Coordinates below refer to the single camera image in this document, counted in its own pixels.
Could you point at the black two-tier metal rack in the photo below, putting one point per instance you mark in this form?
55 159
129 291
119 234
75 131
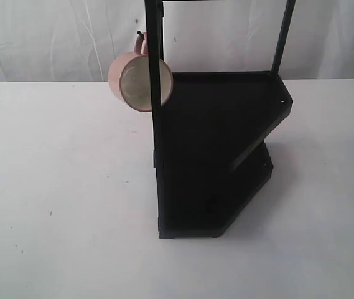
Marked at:
210 154

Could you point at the black rack hook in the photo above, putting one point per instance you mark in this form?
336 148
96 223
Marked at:
140 34

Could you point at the white backdrop cloth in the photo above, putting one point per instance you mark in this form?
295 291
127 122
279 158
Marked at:
77 40

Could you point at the pink ceramic mug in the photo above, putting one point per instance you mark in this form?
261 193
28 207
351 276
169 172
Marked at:
129 79

